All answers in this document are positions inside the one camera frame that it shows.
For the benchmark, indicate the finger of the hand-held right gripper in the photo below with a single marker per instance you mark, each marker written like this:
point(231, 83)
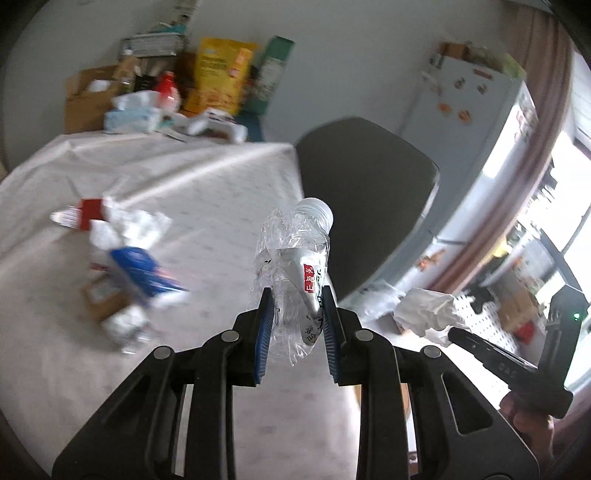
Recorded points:
point(489, 353)

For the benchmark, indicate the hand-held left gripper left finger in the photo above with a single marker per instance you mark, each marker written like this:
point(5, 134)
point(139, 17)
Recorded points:
point(261, 341)

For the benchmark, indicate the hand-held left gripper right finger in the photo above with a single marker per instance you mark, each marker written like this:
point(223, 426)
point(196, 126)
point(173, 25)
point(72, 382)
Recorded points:
point(330, 337)

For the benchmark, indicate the white paper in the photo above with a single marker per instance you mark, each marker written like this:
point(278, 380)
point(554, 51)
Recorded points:
point(425, 309)

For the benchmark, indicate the crushed clear plastic bottle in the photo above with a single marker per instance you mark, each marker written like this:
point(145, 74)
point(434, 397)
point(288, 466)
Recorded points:
point(291, 258)

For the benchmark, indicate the person's right hand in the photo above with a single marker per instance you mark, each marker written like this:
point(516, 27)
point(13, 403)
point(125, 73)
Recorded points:
point(526, 429)

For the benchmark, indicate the white pegboard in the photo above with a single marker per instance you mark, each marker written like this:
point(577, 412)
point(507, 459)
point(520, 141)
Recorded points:
point(480, 323)

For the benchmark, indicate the white plastic bag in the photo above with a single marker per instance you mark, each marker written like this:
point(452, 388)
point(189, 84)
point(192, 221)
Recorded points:
point(381, 300)

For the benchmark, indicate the yellow cloth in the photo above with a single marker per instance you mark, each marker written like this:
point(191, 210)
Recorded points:
point(502, 247)

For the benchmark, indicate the crumpled silver wrapper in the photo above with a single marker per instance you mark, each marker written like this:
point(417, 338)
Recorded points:
point(127, 327)

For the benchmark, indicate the grey upholstered chair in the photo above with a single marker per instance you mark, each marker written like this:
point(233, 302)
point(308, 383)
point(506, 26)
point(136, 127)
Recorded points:
point(364, 194)

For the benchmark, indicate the white tablecloth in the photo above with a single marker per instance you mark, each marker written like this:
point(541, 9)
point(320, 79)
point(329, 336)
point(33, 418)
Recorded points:
point(194, 194)

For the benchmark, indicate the small brown cardboard box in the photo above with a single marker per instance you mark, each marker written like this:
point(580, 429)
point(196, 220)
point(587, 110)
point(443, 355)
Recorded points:
point(104, 297)

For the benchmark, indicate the crumpled white tissue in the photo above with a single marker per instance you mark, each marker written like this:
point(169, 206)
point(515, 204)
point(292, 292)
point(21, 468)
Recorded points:
point(134, 228)

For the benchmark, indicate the white refrigerator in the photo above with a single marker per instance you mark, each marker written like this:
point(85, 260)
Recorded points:
point(466, 152)

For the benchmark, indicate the red and white packet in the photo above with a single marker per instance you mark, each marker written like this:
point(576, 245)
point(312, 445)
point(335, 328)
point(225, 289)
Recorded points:
point(90, 214)

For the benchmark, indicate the white box with red print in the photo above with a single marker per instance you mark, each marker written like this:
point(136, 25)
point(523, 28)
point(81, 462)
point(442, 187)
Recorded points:
point(217, 124)

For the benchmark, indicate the fridge magnets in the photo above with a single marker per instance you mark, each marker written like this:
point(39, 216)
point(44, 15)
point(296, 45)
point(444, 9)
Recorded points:
point(450, 108)

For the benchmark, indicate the pale blue tissue pack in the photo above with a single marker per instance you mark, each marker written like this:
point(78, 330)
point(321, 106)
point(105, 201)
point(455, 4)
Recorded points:
point(131, 117)

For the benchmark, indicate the red and white bottle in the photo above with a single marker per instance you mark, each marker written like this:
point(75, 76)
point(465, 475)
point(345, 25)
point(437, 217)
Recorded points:
point(167, 92)

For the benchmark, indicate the green tall box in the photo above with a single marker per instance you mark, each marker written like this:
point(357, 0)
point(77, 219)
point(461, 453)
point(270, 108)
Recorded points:
point(272, 74)

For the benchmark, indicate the yellow snack bag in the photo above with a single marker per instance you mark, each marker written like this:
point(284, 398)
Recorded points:
point(217, 74)

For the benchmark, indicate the large open cardboard box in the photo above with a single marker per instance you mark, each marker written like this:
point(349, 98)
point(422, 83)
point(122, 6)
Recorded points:
point(83, 101)

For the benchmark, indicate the brown door frame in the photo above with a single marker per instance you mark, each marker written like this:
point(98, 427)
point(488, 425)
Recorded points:
point(531, 152)

